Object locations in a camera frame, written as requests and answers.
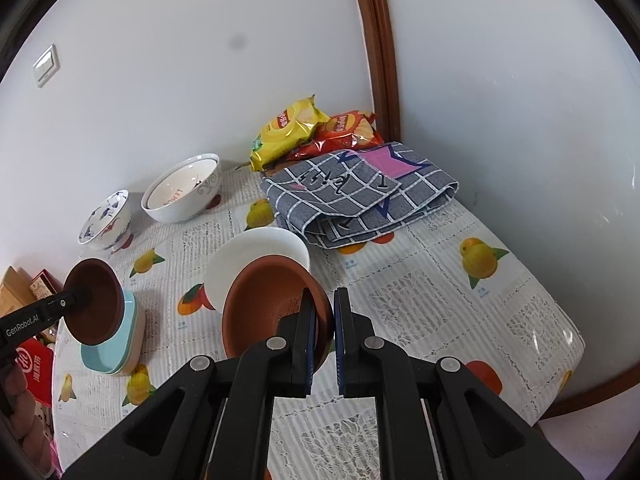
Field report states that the blue patterned footed bowl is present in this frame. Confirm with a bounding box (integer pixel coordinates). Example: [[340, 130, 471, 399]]
[[76, 189, 133, 253]]

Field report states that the red chips bag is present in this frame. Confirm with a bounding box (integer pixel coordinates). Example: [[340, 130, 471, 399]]
[[287, 110, 385, 162]]

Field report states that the grey checked folded cloth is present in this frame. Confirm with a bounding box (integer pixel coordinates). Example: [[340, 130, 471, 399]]
[[260, 142, 460, 250]]

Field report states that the green square plate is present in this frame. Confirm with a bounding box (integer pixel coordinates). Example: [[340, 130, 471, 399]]
[[112, 305, 147, 377]]

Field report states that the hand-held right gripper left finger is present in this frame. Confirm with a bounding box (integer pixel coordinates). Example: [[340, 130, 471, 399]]
[[60, 287, 321, 480]]

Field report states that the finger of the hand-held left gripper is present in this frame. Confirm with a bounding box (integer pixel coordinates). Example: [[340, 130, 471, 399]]
[[40, 286, 95, 331]]

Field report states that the white bowl with scroll pattern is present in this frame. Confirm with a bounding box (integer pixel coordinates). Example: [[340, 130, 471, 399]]
[[204, 226, 312, 313]]

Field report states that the brown wooden door frame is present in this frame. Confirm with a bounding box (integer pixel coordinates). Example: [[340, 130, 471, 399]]
[[348, 0, 408, 143]]

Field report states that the large white scroll-patterned bowl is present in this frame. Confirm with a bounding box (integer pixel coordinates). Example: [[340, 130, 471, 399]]
[[141, 153, 222, 224]]

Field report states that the red paper bag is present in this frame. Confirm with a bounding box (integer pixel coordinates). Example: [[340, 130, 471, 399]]
[[12, 337, 55, 408]]

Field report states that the person's left hand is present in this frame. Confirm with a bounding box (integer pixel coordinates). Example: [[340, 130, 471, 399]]
[[0, 355, 57, 478]]

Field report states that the light blue square plate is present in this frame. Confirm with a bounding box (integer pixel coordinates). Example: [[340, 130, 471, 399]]
[[81, 290, 138, 372]]

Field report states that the white bowl with printed inside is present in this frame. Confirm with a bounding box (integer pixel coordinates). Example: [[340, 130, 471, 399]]
[[145, 157, 218, 211]]

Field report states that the white light switch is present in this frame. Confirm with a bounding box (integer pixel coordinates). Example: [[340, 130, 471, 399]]
[[33, 44, 62, 88]]

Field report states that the yellow chips bag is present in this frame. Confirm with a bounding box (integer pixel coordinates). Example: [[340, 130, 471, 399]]
[[249, 94, 333, 173]]

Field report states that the fruit print tablecloth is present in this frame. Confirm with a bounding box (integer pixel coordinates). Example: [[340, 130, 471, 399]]
[[50, 160, 587, 480]]

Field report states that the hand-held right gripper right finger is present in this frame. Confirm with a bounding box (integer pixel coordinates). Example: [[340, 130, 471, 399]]
[[334, 287, 586, 480]]

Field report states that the wooden chair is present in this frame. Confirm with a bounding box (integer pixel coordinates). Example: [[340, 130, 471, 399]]
[[0, 266, 36, 318]]

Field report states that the small brown clay bowl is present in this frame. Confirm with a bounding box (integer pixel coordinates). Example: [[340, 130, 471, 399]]
[[64, 258, 125, 346], [221, 256, 335, 376]]

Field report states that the brown wooden baseboard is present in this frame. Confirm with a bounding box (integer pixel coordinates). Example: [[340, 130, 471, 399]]
[[540, 355, 640, 421]]

